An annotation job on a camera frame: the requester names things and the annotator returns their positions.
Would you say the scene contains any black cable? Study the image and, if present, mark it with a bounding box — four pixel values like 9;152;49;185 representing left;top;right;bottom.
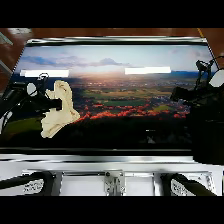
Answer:
203;55;224;73

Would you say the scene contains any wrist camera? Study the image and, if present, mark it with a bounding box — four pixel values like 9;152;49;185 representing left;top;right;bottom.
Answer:
195;59;210;86
37;73;50;93

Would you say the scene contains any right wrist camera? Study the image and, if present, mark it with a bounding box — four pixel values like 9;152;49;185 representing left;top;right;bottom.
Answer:
195;59;210;86

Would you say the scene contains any silver frame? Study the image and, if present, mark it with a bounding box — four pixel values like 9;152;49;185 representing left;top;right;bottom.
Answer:
0;152;224;197

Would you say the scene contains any cream garment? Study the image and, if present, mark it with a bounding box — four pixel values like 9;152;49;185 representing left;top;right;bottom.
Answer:
40;79;82;139

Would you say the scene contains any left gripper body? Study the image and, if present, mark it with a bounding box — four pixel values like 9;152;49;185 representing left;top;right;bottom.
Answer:
41;97;64;113

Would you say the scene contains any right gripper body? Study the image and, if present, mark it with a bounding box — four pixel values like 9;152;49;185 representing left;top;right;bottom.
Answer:
169;85;195;104

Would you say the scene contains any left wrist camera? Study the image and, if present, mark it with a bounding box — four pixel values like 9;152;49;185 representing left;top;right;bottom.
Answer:
37;73;50;93

